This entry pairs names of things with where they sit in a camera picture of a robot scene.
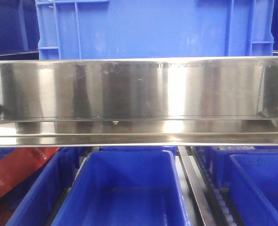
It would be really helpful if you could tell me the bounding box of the blue bin centre lower shelf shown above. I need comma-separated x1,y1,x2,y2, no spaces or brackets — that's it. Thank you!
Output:
52,151,190,226

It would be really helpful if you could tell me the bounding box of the blue bin shelf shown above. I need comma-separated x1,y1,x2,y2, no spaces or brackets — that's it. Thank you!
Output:
211,147,278,226
52,151,190,226
0,147,87,226

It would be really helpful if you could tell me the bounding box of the stainless steel shelf beam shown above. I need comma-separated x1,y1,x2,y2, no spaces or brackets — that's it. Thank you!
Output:
0,56,278,147

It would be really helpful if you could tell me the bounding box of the large blue crate upper shelf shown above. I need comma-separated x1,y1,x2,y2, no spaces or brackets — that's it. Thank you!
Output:
36,0,274,59

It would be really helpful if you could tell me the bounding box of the blue bin left lower shelf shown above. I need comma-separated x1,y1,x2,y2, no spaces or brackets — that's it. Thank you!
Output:
0,147,87,226

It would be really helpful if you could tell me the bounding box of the blue bin right lower shelf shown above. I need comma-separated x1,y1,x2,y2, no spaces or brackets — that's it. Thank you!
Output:
211,147,278,226

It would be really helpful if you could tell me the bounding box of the roller track strip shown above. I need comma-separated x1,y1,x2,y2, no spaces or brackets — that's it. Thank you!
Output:
191,146,242,226

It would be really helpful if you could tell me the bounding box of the dark blue crate upper left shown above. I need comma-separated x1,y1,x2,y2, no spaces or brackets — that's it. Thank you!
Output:
0,0,39,55

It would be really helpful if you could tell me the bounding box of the red package in bin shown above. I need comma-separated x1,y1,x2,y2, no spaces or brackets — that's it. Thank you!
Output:
0,147,60,198

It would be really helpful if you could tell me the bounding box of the metal shelf divider rail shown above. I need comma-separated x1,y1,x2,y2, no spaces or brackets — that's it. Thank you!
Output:
178,146,216,226

